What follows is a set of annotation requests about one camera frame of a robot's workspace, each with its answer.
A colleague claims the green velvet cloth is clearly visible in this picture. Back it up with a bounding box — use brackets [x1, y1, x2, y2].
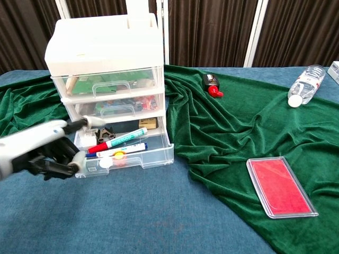
[0, 65, 339, 254]

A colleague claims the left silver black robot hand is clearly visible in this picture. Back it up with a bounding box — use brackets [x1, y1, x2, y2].
[0, 115, 106, 182]

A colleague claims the blue cap white marker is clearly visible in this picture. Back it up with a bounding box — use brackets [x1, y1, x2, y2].
[85, 142, 148, 159]

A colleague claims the red ink pad clear case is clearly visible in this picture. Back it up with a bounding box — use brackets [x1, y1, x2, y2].
[246, 156, 319, 220]

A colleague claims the dark pleated folding screen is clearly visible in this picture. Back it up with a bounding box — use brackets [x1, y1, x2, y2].
[0, 0, 339, 76]

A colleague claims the black ink bottle red cap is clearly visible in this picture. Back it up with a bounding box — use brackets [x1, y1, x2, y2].
[202, 74, 225, 98]

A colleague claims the clear plastic water bottle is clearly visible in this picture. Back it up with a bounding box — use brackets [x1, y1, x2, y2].
[287, 64, 326, 108]

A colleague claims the small brown box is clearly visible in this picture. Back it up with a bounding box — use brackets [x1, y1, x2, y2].
[138, 118, 159, 131]

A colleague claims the red cap green marker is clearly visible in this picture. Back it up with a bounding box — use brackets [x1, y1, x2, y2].
[88, 126, 148, 155]

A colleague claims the clear drawer holding green notebook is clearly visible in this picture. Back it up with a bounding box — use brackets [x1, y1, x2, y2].
[50, 67, 164, 99]

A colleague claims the red snack packet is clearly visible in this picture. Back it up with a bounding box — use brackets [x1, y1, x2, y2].
[141, 95, 158, 111]

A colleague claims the yellow red small toy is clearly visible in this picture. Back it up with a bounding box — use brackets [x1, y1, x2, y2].
[112, 150, 127, 166]

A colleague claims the clear drawer holding red packet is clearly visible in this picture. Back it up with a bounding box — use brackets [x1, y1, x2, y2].
[62, 94, 165, 120]

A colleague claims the green notebook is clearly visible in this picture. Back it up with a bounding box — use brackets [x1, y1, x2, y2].
[71, 72, 152, 95]

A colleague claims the white plastic drawer organizer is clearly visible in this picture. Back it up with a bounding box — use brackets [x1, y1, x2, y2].
[44, 13, 172, 149]

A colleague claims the clear small staple box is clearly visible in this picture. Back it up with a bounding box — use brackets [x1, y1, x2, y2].
[78, 126, 97, 148]

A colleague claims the clear drawer holding markers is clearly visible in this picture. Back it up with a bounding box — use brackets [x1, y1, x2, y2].
[73, 116, 175, 179]

